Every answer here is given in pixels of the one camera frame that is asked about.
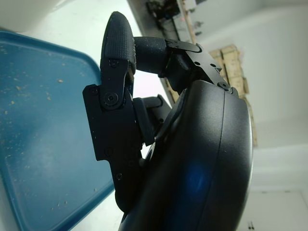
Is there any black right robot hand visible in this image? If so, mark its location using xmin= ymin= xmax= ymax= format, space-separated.
xmin=82 ymin=11 xmax=255 ymax=231

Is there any cluttered wooden workbench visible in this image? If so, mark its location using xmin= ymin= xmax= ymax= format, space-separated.
xmin=145 ymin=0 xmax=205 ymax=49

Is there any blue plastic tray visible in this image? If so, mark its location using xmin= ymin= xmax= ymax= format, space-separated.
xmin=0 ymin=30 xmax=116 ymax=231

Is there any wooden crate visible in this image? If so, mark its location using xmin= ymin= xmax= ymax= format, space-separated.
xmin=208 ymin=43 xmax=259 ymax=147

